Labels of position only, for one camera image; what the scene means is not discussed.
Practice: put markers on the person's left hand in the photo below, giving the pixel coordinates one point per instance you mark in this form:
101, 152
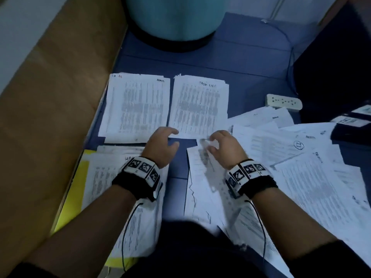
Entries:
159, 147

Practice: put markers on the white partition panel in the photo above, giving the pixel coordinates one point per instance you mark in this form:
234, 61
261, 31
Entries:
278, 7

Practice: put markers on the white power strip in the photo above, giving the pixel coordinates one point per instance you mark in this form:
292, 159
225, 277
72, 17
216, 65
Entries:
284, 102

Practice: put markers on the person's right forearm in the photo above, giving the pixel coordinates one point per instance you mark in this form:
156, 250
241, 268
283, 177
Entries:
290, 223

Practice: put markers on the person's left forearm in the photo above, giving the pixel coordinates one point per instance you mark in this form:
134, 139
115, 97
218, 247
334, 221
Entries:
81, 234

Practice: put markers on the teal cylindrical barrel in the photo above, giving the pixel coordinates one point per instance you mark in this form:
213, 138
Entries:
174, 17

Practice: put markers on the person's dark trousers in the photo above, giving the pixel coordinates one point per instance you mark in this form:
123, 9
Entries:
185, 252

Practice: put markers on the black marker wristband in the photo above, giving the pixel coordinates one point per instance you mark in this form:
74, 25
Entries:
138, 177
250, 177

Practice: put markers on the person's right hand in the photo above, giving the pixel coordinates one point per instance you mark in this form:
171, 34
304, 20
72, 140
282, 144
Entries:
229, 152

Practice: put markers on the yellow folder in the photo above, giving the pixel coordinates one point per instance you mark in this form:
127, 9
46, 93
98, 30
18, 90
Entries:
69, 194

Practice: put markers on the pile of printed papers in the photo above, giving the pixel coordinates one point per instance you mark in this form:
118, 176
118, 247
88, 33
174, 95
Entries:
313, 182

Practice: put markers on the neat stack of printed papers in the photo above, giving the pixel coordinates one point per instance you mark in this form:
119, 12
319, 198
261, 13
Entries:
136, 107
101, 176
200, 107

